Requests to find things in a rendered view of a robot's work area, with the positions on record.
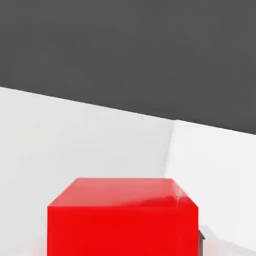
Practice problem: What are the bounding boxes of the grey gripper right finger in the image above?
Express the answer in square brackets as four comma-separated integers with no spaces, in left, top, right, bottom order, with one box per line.
[198,225,256,256]

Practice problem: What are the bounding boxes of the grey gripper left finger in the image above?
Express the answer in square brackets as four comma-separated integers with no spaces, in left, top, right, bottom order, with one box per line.
[11,240,48,256]

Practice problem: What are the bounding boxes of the small red cube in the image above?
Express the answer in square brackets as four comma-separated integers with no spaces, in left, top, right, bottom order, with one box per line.
[47,177,199,256]

